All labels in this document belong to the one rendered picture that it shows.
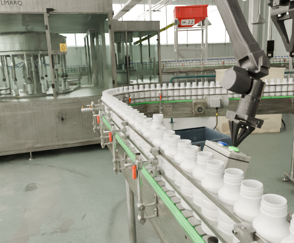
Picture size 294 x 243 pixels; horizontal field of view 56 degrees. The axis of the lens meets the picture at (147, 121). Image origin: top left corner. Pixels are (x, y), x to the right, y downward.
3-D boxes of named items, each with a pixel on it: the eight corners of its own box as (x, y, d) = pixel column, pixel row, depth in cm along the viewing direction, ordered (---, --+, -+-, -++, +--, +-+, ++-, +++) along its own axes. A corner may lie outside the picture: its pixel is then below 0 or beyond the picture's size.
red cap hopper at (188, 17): (176, 110, 782) (174, 6, 723) (174, 106, 852) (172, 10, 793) (208, 109, 779) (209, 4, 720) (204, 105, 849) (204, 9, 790)
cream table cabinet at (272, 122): (267, 125, 570) (270, 67, 545) (281, 132, 509) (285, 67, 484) (214, 127, 573) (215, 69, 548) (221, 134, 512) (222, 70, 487)
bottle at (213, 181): (195, 228, 64) (195, 161, 60) (213, 219, 67) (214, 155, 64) (215, 241, 59) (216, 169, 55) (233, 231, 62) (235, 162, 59)
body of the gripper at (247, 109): (245, 121, 76) (253, 96, 76) (224, 115, 86) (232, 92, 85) (262, 127, 78) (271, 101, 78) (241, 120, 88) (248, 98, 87)
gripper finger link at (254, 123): (234, 148, 77) (245, 116, 77) (220, 141, 84) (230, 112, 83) (253, 153, 80) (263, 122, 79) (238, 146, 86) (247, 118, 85)
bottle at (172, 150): (164, 184, 87) (162, 134, 84) (182, 182, 88) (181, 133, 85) (167, 193, 82) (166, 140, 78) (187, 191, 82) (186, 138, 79)
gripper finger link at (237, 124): (230, 146, 80) (240, 115, 79) (217, 140, 86) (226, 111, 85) (248, 151, 82) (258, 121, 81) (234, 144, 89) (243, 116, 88)
